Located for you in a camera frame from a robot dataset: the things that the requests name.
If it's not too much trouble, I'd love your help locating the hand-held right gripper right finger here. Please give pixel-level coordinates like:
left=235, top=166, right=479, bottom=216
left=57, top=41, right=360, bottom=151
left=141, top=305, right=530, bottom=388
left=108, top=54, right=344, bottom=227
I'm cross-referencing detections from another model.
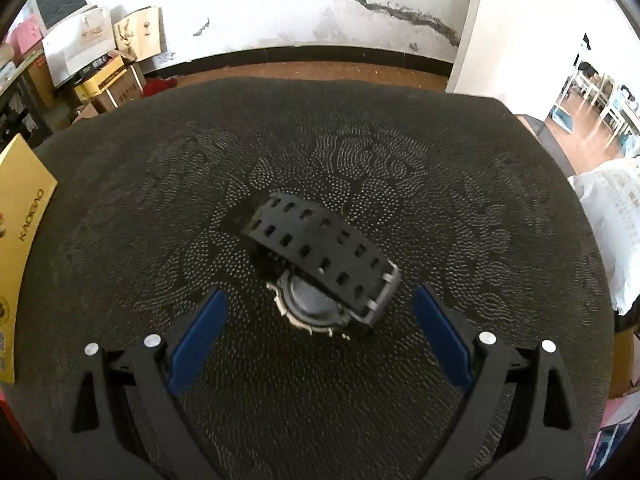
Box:
left=414, top=284, right=586, bottom=480

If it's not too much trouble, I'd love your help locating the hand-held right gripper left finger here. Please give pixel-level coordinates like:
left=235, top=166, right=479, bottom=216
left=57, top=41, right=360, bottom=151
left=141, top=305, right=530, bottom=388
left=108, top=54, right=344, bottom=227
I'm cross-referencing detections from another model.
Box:
left=56, top=287, right=231, bottom=480

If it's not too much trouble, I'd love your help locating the black strap wristwatch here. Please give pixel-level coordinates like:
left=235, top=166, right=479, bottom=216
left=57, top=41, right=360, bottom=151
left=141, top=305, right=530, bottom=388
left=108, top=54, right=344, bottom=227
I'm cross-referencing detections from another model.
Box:
left=240, top=192, right=402, bottom=341

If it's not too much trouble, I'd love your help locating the yellow cardboard box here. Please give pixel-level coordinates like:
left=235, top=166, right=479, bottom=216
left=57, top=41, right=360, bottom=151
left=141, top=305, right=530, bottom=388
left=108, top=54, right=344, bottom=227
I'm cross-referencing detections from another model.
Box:
left=0, top=134, right=58, bottom=385

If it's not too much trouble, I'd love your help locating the black patterned tablecloth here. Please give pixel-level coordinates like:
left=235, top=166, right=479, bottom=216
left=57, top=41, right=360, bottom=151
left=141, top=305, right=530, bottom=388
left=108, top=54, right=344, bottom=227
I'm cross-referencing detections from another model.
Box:
left=10, top=77, right=618, bottom=480

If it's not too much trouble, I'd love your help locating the pink packet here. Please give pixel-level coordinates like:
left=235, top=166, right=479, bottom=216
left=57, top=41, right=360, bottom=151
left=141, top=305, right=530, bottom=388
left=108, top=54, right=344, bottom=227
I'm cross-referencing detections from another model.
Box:
left=585, top=395, right=640, bottom=471

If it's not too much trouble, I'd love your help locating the white printed cushion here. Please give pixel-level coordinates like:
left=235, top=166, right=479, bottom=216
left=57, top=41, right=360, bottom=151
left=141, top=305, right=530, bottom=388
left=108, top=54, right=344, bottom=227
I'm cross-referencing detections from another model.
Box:
left=570, top=156, right=640, bottom=316

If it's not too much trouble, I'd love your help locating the red cloth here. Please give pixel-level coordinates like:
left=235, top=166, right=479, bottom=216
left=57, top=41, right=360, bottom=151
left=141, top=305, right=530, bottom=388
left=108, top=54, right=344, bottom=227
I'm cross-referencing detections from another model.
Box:
left=142, top=77, right=178, bottom=97

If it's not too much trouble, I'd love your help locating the brown cardboard box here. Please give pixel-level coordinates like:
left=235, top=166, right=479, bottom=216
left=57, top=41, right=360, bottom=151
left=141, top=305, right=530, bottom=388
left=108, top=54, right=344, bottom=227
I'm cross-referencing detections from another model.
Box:
left=92, top=62, right=146, bottom=113

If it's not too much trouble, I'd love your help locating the yellow and black box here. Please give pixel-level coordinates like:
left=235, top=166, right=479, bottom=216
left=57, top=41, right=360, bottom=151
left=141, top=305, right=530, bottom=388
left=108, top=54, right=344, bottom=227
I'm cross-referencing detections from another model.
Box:
left=74, top=55, right=131, bottom=103

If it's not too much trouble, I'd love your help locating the white chair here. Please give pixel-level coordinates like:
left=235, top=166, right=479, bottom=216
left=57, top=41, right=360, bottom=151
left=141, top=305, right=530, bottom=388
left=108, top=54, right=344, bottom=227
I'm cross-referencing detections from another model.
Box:
left=600, top=85, right=640, bottom=133
left=572, top=67, right=616, bottom=106

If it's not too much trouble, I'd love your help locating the beige paper bag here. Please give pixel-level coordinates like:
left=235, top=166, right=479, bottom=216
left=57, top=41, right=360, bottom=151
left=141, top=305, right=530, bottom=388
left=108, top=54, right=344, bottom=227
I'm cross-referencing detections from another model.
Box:
left=114, top=6, right=163, bottom=61

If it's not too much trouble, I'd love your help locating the white door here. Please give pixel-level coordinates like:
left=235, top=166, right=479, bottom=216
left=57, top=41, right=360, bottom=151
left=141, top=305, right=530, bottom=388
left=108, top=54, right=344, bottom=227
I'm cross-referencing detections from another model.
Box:
left=445, top=0, right=626, bottom=111

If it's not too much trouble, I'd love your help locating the white paper bag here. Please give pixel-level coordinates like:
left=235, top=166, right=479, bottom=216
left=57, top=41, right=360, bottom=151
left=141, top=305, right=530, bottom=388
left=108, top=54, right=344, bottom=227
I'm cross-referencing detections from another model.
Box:
left=42, top=6, right=118, bottom=88

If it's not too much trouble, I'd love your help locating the pink box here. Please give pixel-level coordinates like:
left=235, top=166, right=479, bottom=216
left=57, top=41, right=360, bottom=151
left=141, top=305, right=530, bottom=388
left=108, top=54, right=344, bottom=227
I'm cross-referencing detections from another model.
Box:
left=7, top=12, right=46, bottom=61

